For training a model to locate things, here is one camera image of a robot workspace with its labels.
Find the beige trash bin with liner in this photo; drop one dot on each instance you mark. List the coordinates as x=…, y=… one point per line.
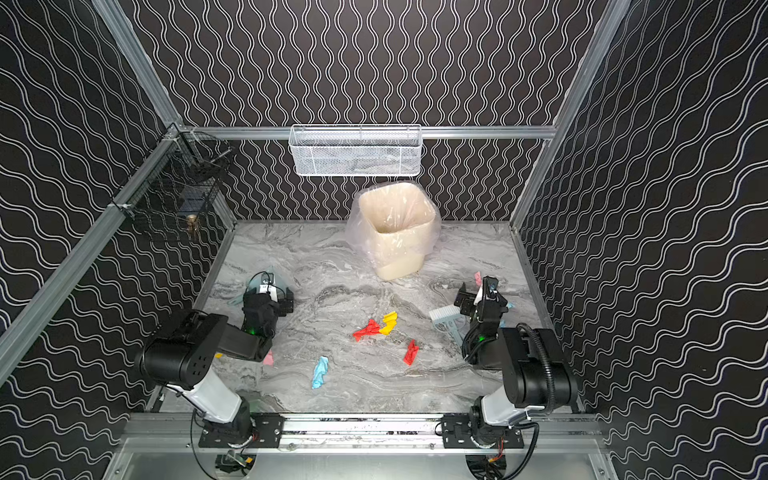
x=394, y=226

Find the white mesh wall basket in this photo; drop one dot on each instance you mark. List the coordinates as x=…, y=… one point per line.
x=356, y=150

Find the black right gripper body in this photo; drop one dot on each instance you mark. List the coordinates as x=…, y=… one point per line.
x=475, y=303

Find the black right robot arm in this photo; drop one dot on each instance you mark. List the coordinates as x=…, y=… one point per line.
x=536, y=378

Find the teal hand brush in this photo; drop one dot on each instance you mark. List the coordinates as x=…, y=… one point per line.
x=450, y=321

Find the teal dustpan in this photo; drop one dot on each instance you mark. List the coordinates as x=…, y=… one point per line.
x=268, y=282

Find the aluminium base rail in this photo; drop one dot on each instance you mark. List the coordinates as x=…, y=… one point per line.
x=312, y=434

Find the black wire wall basket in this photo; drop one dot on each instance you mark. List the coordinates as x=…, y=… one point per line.
x=175, y=204

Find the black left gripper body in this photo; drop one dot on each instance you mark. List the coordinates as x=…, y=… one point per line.
x=259, y=303

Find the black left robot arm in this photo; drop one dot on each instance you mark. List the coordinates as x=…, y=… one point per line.
x=180, y=357

